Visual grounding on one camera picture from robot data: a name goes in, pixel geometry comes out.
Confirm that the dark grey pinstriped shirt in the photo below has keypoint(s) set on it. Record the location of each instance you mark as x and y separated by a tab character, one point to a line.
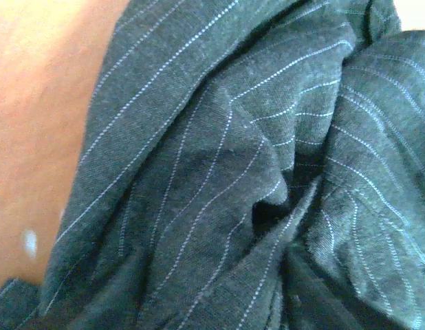
211	165

